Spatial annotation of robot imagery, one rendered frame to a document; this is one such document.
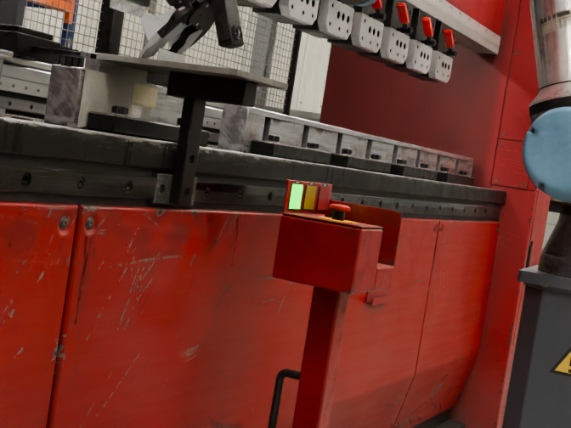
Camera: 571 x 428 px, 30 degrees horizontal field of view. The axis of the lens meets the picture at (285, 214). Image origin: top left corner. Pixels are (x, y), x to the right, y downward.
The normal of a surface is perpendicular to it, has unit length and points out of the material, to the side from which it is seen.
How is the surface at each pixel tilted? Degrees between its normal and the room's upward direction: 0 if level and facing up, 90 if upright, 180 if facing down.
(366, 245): 90
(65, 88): 90
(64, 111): 90
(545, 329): 90
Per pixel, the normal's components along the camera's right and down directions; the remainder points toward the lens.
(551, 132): -0.53, 0.10
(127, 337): 0.89, 0.16
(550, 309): -0.37, 0.00
